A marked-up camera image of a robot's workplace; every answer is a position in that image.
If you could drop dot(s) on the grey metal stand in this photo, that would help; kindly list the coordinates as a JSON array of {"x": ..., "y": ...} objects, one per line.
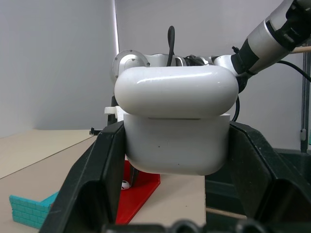
[{"x": 303, "y": 102}]

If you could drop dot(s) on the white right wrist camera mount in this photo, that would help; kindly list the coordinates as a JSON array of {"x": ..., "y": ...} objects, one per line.
[{"x": 113, "y": 110}]

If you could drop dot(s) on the teal tray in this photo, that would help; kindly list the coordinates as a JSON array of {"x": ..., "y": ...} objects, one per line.
[{"x": 26, "y": 211}]

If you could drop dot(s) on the red tray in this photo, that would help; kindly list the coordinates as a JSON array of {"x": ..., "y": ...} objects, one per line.
[{"x": 136, "y": 199}]

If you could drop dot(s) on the white earbud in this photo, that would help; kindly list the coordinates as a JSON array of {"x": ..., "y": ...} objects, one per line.
[{"x": 125, "y": 185}]

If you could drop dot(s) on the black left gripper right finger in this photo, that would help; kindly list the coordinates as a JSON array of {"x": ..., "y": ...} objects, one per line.
[{"x": 262, "y": 179}]

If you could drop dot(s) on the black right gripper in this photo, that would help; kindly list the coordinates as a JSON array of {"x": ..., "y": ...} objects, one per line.
[{"x": 112, "y": 119}]

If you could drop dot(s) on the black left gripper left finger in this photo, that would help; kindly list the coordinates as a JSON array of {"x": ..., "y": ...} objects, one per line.
[{"x": 82, "y": 174}]

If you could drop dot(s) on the wooden stick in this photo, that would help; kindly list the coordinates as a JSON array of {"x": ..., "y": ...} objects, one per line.
[{"x": 302, "y": 49}]

